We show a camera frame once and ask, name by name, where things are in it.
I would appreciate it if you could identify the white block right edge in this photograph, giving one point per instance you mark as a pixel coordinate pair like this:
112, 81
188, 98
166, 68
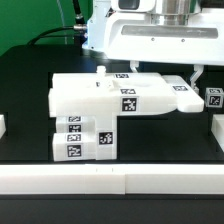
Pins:
218, 129

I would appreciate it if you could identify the white front rail bar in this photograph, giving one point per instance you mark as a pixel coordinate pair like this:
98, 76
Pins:
111, 179

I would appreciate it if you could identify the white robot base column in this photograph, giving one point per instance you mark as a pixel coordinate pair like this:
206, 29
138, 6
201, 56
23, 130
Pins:
94, 45

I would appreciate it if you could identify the white tagged cube right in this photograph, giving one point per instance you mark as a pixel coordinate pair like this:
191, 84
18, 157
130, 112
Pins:
214, 97

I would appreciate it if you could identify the white chair back frame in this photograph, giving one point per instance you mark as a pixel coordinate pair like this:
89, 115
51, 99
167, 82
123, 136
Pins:
91, 94

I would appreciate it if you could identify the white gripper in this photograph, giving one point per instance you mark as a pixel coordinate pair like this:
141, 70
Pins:
132, 36

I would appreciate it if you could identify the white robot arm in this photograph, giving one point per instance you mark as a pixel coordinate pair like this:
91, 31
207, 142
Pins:
162, 12

